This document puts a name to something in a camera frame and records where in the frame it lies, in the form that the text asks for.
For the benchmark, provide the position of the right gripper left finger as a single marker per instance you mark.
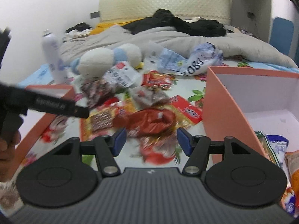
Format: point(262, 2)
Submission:
point(106, 149)

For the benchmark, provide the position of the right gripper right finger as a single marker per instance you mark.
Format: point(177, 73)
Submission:
point(196, 149)

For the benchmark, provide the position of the red foil snack bag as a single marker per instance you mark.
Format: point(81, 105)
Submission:
point(147, 122)

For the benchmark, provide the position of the shrimp flavour snack bag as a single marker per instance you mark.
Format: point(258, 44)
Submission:
point(120, 77)

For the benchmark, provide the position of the clear dark snack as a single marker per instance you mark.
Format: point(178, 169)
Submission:
point(146, 97)

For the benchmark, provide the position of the blue white snack bag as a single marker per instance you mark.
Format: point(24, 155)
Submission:
point(277, 146)

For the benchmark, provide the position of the small red snack packet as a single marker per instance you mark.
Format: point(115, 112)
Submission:
point(155, 79)

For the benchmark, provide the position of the orange snack bag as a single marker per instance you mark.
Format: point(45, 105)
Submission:
point(290, 196)

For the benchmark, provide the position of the red yellow dried tofu pack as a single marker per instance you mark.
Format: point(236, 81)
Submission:
point(187, 115)

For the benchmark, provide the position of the green white snack bag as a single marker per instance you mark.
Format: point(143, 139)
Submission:
point(265, 144)

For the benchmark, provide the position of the person's left hand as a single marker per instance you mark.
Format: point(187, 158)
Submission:
point(7, 155)

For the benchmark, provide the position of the pink shallow box lid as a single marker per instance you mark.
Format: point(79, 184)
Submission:
point(35, 123)

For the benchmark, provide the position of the light blue star bedsheet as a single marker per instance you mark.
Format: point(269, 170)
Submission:
point(40, 77)

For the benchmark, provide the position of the fruit print tablecloth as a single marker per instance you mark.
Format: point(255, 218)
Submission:
point(155, 150)

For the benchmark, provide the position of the pink deep gift box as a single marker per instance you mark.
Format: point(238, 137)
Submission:
point(239, 101)

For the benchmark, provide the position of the white spray bottle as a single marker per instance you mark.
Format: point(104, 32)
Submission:
point(51, 46)

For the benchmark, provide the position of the white blue plush toy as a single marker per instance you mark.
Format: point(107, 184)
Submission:
point(94, 63)

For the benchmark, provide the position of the crumpled blue white plastic bag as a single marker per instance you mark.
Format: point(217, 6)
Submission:
point(165, 61)

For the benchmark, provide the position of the cardboard box with clothes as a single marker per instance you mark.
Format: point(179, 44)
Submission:
point(77, 31)

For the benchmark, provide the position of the grey duvet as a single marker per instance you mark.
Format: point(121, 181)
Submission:
point(232, 44)

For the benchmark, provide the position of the yellow pillow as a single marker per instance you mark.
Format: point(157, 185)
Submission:
point(102, 26)

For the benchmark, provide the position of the black clothes pile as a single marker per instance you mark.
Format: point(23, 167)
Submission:
point(164, 18)

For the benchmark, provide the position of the blue chair back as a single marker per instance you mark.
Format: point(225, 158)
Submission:
point(281, 35)

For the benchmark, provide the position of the cream padded headboard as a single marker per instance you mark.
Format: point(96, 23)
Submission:
point(121, 10)

